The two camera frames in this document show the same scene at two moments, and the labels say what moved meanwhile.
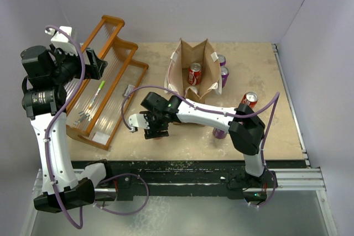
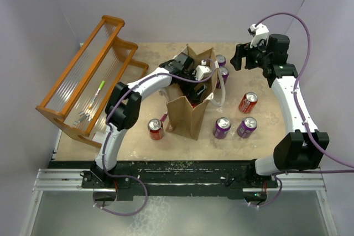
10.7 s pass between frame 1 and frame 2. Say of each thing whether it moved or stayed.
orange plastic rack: stayed
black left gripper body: moved
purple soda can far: stayed
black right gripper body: moved
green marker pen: stayed
